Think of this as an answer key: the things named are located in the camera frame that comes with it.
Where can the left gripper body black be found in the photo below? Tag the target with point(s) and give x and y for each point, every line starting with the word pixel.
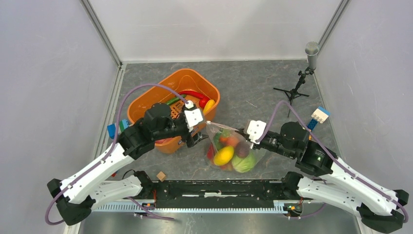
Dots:
pixel 186 136

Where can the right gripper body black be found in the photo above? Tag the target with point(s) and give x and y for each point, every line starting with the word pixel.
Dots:
pixel 268 142

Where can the orange carrot green top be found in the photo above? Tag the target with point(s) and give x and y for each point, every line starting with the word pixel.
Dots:
pixel 229 138

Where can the dark purple plum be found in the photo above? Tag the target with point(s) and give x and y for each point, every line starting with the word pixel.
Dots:
pixel 242 150

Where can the yellow mango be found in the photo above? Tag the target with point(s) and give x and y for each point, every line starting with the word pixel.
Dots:
pixel 224 156

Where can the clear zip top bag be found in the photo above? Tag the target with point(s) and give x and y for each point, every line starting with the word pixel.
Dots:
pixel 214 131

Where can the green round fruit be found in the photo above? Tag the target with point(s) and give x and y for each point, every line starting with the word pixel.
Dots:
pixel 243 165

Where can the orange plastic tub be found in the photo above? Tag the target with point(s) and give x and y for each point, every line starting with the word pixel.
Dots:
pixel 181 80

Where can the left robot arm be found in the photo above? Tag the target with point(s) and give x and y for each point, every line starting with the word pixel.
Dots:
pixel 76 196

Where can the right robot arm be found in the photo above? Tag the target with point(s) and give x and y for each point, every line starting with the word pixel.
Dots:
pixel 327 178

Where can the green cucumber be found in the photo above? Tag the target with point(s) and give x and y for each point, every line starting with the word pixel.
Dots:
pixel 173 100

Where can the yellow chili pepper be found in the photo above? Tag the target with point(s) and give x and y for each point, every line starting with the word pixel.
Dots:
pixel 209 105

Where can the red chili pepper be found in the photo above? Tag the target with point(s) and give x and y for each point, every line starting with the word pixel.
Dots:
pixel 192 93

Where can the orange yellow toy block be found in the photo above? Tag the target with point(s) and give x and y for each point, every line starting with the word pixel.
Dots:
pixel 312 124

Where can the small wooden cube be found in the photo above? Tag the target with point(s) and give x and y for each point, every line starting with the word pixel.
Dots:
pixel 161 176

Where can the white blue toy block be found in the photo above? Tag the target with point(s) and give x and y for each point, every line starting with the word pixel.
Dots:
pixel 320 115

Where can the microphone on tripod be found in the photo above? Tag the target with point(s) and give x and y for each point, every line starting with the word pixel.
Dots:
pixel 312 49

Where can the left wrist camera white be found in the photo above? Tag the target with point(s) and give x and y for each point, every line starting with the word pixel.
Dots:
pixel 193 115

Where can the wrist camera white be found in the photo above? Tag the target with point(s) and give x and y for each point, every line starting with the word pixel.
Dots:
pixel 255 126
pixel 193 115

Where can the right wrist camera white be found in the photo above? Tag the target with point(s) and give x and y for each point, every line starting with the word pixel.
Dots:
pixel 255 126

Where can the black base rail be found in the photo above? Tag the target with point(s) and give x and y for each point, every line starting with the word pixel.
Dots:
pixel 217 194

